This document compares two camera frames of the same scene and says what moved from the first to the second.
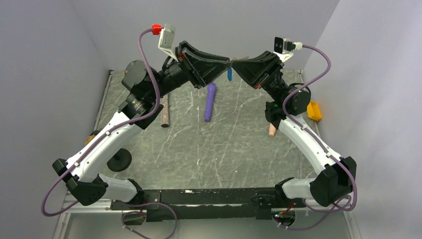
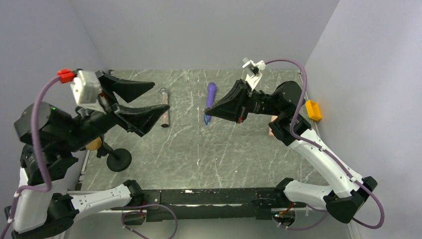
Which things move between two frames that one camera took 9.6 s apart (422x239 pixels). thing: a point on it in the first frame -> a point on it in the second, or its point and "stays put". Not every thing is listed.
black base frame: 205,204 stays put
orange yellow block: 314,111 stays put
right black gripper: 257,70 -> 235,105
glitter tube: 165,117 stays put
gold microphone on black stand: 118,161 stays put
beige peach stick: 271,130 stays put
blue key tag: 229,74 -> 207,118
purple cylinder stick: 211,92 stays put
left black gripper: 200,66 -> 142,118
